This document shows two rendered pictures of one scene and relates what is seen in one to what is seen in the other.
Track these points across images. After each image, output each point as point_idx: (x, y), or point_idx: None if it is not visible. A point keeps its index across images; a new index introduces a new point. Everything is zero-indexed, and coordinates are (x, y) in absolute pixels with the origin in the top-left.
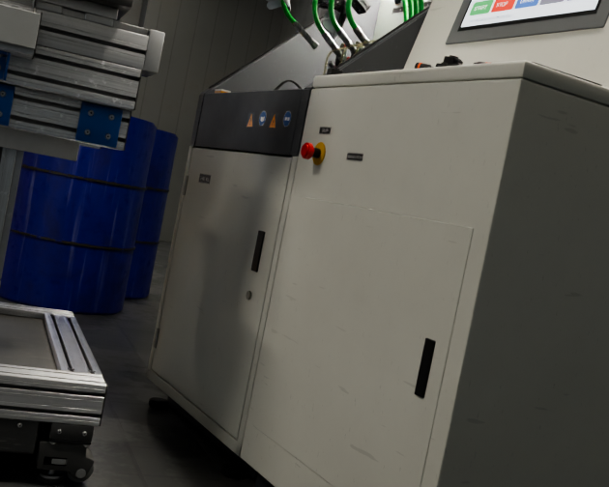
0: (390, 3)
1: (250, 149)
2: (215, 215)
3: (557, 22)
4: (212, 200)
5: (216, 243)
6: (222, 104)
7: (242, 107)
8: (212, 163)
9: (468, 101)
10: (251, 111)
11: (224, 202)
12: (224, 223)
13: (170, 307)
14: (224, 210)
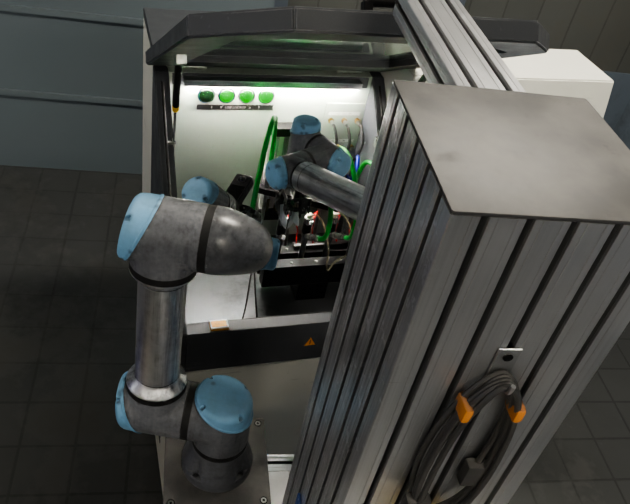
0: (188, 98)
1: (316, 356)
2: (262, 401)
3: None
4: (251, 395)
5: (272, 413)
6: (242, 338)
7: (288, 335)
8: (238, 376)
9: None
10: (310, 336)
11: (278, 391)
12: (284, 400)
13: None
14: (280, 394)
